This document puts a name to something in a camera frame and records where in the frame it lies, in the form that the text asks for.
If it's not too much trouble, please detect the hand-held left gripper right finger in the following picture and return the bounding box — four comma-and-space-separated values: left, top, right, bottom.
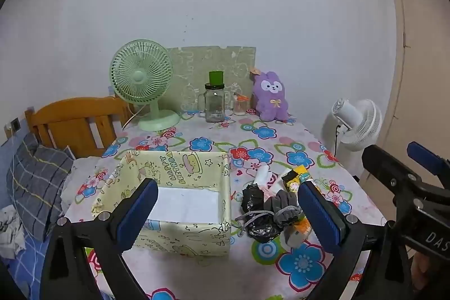
298, 180, 415, 300

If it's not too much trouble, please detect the yellow printed storage box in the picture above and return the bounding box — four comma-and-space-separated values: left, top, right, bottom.
91, 150, 233, 256

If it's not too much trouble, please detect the white crumpled cloth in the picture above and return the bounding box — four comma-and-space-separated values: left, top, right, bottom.
0, 205, 26, 258

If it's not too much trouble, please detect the green desk fan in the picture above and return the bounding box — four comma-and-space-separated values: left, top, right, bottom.
109, 39, 181, 132

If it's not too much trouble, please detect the white quilt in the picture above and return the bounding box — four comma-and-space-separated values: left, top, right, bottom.
60, 156, 106, 213

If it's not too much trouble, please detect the toothpick jar with orange lid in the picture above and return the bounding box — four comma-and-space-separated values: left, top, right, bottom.
234, 93, 249, 116

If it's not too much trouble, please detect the grey glove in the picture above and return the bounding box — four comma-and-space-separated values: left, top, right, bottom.
264, 190, 305, 228

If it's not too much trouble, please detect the black fan cable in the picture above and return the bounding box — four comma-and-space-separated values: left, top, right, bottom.
333, 124, 344, 160

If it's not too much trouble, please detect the glass jar mug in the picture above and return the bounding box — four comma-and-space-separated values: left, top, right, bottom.
197, 83, 232, 123

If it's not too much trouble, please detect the purple plush bunny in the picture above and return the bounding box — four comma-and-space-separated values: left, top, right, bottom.
249, 68, 289, 122

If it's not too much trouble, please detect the grey plaid pillow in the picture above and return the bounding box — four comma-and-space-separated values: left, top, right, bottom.
6, 133, 74, 241

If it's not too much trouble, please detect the white paper sheet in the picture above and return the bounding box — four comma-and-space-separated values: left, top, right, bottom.
148, 187, 221, 223

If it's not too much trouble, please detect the wooden bed headboard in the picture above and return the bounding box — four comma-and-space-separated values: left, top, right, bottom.
24, 96, 136, 157

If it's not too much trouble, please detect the green patterned board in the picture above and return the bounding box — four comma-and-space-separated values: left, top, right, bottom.
165, 46, 257, 112

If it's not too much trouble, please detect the blue bed sheet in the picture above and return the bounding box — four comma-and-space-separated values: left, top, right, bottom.
0, 233, 106, 300

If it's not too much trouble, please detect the black plastic bag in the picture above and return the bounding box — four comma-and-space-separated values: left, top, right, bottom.
241, 184, 266, 213
244, 212, 282, 243

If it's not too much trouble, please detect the orange white tissue packet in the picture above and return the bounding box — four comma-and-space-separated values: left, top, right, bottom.
283, 217, 314, 250

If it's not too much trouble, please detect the beige door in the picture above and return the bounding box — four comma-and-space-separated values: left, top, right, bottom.
381, 0, 450, 181

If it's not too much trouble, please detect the white standing fan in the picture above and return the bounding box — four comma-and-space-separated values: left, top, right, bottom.
323, 98, 383, 160

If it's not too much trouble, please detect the grey striped cord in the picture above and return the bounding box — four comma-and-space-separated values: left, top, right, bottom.
235, 210, 275, 238

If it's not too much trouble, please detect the yellow printed tissue packet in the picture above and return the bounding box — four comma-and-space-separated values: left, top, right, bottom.
281, 164, 313, 196

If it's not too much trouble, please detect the white desk fan cable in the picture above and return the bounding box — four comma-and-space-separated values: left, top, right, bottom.
122, 105, 142, 129

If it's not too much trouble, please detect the white tissue pack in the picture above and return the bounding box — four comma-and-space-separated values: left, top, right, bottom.
253, 161, 286, 199

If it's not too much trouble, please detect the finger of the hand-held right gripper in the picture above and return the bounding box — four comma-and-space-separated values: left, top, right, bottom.
361, 145, 429, 210
407, 141, 450, 188

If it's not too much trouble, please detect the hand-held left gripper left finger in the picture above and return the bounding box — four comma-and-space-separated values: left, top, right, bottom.
41, 178, 159, 300

